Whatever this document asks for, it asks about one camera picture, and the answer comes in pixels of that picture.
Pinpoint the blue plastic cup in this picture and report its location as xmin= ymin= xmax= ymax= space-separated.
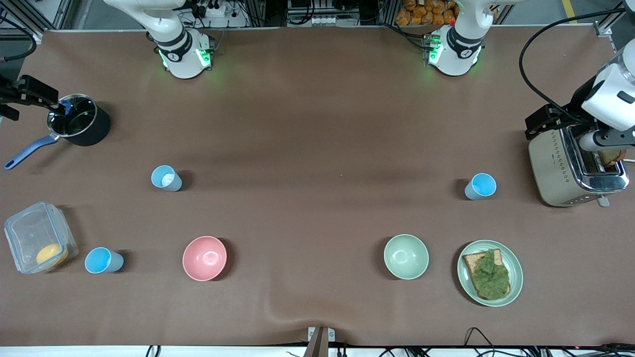
xmin=151 ymin=165 xmax=183 ymax=192
xmin=464 ymin=173 xmax=497 ymax=201
xmin=84 ymin=247 xmax=125 ymax=274

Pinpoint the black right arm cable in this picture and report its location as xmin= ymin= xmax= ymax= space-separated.
xmin=0 ymin=15 xmax=38 ymax=62

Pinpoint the pale green plate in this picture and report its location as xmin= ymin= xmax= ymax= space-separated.
xmin=457 ymin=240 xmax=524 ymax=307

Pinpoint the black pot blue handle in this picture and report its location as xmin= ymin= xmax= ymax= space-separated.
xmin=4 ymin=94 xmax=111 ymax=171

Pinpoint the clear plastic food container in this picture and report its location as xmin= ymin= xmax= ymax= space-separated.
xmin=4 ymin=201 xmax=79 ymax=274

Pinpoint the white power strip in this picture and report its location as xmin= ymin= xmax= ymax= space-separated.
xmin=191 ymin=0 xmax=230 ymax=18

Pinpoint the orange round food piece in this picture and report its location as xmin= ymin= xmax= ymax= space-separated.
xmin=36 ymin=243 xmax=69 ymax=266

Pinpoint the glass lid blue knob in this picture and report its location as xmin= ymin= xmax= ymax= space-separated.
xmin=48 ymin=94 xmax=96 ymax=138

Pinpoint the dark bread slice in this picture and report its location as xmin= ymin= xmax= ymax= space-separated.
xmin=598 ymin=149 xmax=627 ymax=168

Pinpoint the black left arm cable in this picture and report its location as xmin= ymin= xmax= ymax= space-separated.
xmin=519 ymin=7 xmax=627 ymax=124

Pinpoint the green lettuce leaf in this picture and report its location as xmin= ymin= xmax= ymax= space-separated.
xmin=471 ymin=249 xmax=510 ymax=300

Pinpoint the brown table mat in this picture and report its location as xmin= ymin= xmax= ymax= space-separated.
xmin=0 ymin=27 xmax=635 ymax=348

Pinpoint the metal table edge bracket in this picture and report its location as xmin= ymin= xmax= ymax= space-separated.
xmin=307 ymin=326 xmax=336 ymax=357

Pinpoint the pale green bowl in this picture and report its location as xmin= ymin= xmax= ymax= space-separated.
xmin=383 ymin=234 xmax=430 ymax=280

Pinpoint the toast slice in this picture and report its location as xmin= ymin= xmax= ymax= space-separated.
xmin=462 ymin=249 xmax=511 ymax=301

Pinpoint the pink bowl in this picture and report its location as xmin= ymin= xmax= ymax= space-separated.
xmin=182 ymin=236 xmax=228 ymax=282

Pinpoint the black looped floor cable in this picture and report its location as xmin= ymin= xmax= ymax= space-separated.
xmin=464 ymin=327 xmax=497 ymax=357

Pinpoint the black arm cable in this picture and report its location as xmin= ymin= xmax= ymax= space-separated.
xmin=519 ymin=7 xmax=627 ymax=124
xmin=0 ymin=15 xmax=38 ymax=62

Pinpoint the bag of orange buns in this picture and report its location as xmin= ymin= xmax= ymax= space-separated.
xmin=395 ymin=0 xmax=458 ymax=26

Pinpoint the beige chrome toaster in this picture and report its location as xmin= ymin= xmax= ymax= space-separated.
xmin=528 ymin=121 xmax=630 ymax=208

